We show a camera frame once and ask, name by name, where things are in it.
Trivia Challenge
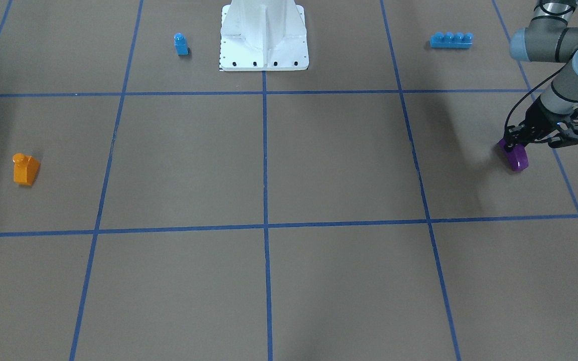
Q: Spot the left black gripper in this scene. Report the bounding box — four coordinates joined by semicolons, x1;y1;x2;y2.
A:
504;98;570;158

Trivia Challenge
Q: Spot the purple trapezoid block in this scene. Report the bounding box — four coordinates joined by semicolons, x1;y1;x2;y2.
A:
498;139;528;172

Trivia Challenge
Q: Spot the orange trapezoid block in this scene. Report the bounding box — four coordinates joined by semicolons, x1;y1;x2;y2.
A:
12;153;41;187

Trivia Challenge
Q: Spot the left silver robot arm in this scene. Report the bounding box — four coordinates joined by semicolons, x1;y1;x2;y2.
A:
499;1;578;171

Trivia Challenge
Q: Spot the long blue brick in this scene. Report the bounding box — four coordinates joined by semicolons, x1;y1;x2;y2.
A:
429;32;474;49

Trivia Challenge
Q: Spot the small blue brick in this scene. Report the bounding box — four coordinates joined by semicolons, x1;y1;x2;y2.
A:
174;33;190;56

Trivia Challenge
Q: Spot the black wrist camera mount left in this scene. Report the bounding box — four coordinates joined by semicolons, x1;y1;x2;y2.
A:
547;108;578;148

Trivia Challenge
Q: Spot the black braided cable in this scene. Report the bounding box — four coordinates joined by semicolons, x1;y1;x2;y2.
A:
504;0;578;132

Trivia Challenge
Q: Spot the white pedestal base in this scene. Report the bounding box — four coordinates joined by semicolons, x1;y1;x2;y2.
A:
219;1;310;72

